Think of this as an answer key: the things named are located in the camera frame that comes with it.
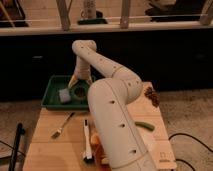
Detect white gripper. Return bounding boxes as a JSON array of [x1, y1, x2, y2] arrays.
[[68, 57, 93, 89]]

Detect dark green cup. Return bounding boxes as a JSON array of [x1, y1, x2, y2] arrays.
[[72, 86, 87, 101]]

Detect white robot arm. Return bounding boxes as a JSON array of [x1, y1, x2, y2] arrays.
[[69, 40, 157, 171]]

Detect green plastic tray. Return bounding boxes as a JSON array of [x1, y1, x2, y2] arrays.
[[41, 75, 90, 111]]

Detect grey sponge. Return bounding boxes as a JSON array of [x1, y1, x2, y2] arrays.
[[59, 89, 71, 103]]

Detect silver fork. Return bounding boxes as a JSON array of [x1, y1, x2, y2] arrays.
[[51, 112, 75, 139]]

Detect orange fruit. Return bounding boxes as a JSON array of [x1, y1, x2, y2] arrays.
[[90, 133, 100, 146]]

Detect brown grape bunch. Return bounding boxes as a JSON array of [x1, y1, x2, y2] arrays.
[[144, 87, 160, 107]]

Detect green pepper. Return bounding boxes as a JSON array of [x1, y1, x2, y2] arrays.
[[135, 122, 155, 131]]

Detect black chair leg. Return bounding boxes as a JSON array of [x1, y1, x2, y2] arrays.
[[8, 123, 25, 171]]

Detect orange bowl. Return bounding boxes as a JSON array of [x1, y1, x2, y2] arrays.
[[94, 145, 111, 171]]

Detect green base plate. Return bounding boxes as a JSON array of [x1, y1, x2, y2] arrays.
[[77, 18, 108, 25]]

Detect black cable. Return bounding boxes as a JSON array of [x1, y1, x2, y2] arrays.
[[168, 132, 213, 171]]

